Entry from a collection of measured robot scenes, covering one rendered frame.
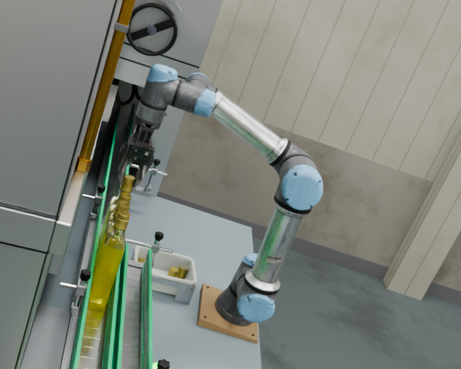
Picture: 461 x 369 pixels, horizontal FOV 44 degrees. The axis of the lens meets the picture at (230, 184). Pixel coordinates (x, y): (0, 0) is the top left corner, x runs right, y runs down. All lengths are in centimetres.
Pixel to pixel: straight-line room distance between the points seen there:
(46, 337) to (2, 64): 83
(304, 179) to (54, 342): 78
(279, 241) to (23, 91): 102
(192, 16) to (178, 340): 133
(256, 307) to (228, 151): 256
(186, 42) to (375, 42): 199
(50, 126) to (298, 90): 337
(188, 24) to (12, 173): 166
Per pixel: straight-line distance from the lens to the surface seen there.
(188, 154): 426
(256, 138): 170
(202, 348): 186
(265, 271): 175
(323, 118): 423
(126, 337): 158
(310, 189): 161
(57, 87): 86
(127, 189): 169
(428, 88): 436
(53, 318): 158
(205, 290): 207
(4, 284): 102
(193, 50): 250
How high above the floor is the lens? 185
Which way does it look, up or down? 20 degrees down
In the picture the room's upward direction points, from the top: 21 degrees clockwise
